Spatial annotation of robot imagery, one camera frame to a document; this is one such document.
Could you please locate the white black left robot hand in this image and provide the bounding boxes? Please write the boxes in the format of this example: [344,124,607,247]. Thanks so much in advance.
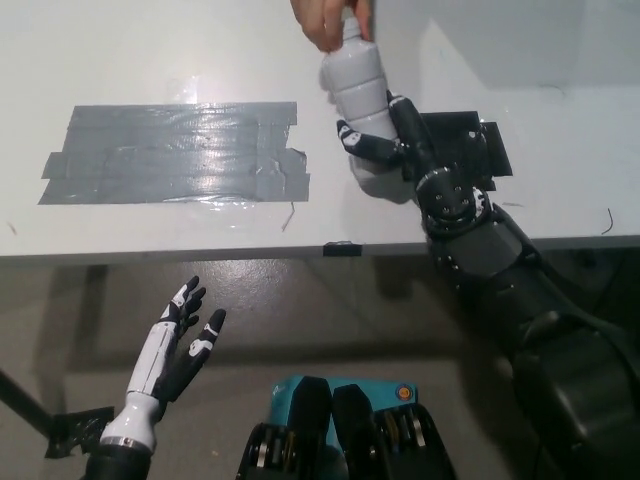
[99,275,228,450]

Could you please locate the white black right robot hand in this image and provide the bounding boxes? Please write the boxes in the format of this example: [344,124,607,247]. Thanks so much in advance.
[335,91,437,207]

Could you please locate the bare person hand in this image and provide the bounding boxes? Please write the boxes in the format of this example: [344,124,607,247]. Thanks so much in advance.
[292,0,374,54]

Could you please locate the white plastic bottle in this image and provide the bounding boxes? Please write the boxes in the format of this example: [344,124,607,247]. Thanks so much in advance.
[318,15,399,142]

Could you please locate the black teal robot body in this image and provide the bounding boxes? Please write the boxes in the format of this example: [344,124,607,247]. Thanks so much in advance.
[239,377,457,480]

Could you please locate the black tape square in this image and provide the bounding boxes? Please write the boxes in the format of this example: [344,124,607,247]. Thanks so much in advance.
[418,111,514,192]

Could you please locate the small black tape strip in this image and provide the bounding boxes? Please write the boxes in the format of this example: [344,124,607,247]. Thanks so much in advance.
[322,240,362,259]

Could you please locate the black table leg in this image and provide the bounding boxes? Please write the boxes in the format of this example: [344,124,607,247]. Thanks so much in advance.
[0,369,57,441]

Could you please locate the grey duct tape patch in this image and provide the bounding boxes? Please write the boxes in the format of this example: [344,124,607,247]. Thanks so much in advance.
[37,103,311,207]

